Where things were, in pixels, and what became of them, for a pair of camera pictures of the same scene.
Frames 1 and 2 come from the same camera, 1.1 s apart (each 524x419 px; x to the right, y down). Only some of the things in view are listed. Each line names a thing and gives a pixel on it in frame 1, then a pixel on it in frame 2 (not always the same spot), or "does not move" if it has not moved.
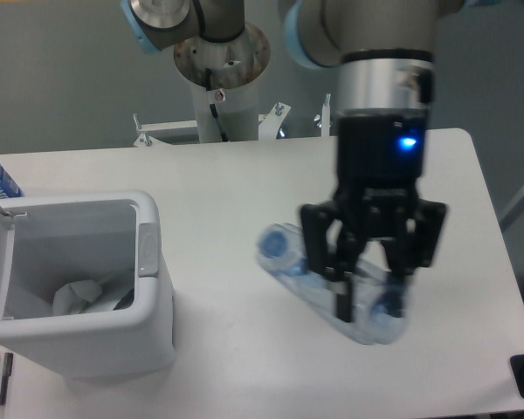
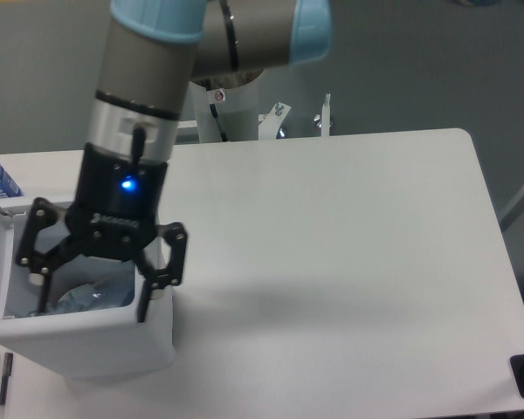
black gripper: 382,155 -> 114,214
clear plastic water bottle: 382,301 -> 115,291
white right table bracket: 326,116 does not move
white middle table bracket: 270,123 does not move
